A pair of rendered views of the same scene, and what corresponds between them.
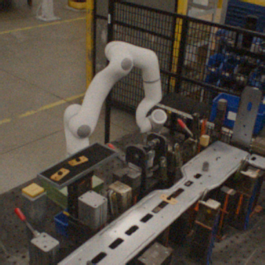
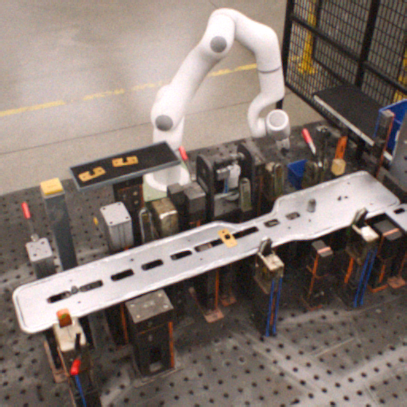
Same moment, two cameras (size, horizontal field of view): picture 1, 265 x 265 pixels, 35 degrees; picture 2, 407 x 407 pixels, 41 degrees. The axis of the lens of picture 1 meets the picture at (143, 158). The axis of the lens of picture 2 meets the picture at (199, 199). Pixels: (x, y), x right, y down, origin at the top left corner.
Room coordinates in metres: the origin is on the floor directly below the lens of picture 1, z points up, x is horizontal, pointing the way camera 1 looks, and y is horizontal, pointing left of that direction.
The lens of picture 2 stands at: (0.36, -0.71, 2.31)
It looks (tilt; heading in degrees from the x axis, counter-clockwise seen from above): 41 degrees down; 30
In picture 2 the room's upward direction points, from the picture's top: straight up
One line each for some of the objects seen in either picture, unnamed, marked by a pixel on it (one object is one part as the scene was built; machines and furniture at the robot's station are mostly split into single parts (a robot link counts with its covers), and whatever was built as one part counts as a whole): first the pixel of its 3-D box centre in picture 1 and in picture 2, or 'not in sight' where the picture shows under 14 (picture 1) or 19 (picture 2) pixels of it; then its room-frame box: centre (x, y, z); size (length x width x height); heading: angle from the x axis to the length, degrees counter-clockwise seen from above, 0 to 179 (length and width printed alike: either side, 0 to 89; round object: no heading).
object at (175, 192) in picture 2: (118, 206); (176, 228); (1.58, 0.10, 0.90); 0.05 x 0.05 x 0.40; 56
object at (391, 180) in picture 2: (234, 164); (389, 211); (2.14, -0.55, 0.85); 0.12 x 0.03 x 0.30; 56
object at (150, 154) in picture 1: (144, 182); (224, 206); (1.74, -0.02, 0.94); 0.18 x 0.13 x 0.49; 146
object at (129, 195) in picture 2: (79, 205); (130, 214); (1.54, 0.28, 0.92); 0.10 x 0.08 x 0.45; 146
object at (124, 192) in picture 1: (119, 221); (166, 246); (1.49, 0.09, 0.89); 0.13 x 0.11 x 0.38; 56
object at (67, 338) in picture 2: not in sight; (79, 369); (0.95, 0.04, 0.88); 0.15 x 0.11 x 0.36; 56
